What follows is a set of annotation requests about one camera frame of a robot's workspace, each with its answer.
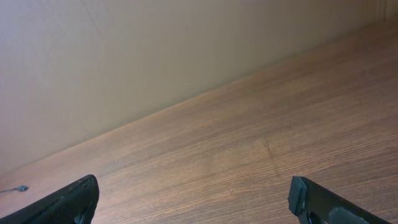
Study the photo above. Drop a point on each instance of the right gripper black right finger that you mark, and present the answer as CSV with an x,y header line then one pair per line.
x,y
313,204

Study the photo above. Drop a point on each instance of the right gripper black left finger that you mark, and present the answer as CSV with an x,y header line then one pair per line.
x,y
75,203

